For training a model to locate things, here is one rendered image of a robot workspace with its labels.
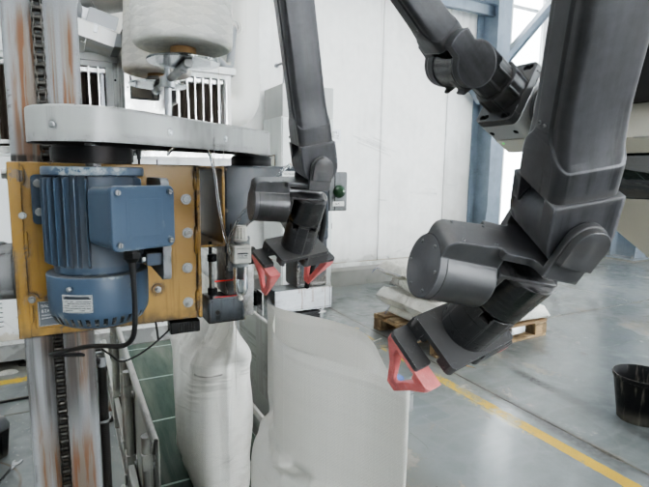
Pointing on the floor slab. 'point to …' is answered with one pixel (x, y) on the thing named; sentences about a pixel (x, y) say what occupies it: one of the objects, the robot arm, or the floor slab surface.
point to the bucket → (632, 393)
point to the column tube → (42, 373)
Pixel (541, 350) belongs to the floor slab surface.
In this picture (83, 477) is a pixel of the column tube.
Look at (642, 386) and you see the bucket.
